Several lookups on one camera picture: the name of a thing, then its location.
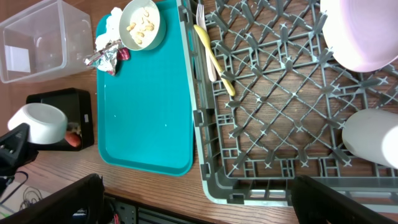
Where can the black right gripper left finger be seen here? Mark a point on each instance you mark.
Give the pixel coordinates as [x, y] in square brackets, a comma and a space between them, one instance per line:
[86, 193]

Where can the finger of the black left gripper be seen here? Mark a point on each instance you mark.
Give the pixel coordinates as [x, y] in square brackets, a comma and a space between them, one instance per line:
[15, 149]

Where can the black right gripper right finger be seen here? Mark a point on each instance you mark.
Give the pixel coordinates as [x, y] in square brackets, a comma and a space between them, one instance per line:
[314, 202]

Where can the white bowl with peanuts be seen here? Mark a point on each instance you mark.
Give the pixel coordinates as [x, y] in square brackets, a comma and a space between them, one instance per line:
[47, 124]

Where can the orange carrot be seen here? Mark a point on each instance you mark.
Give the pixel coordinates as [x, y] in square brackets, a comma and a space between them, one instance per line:
[73, 139]

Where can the white paper cup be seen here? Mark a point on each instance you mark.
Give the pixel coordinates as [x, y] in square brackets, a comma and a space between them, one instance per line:
[371, 134]

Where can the foil wrapper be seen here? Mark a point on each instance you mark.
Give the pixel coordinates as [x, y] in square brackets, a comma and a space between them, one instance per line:
[106, 59]

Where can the white napkin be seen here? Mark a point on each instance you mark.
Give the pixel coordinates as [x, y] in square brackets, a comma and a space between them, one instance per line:
[111, 31]

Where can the grey bowl with peanuts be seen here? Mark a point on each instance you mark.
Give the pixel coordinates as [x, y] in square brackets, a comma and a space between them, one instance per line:
[141, 26]

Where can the yellow plastic spoon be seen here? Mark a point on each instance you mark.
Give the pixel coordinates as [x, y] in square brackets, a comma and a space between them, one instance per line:
[205, 39]

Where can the black waste tray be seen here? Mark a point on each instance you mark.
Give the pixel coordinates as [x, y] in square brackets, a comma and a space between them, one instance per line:
[76, 105]

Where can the grey dishwasher rack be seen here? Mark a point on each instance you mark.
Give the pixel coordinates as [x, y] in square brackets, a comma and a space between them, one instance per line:
[292, 100]

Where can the rice and peanut pile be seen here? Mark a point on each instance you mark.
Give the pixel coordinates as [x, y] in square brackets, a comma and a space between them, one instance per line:
[74, 128]

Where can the teal plastic tray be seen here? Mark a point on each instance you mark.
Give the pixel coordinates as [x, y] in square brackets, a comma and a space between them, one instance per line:
[145, 112]

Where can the clear plastic bin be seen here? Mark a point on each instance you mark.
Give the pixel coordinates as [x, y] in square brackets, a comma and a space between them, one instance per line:
[46, 41]

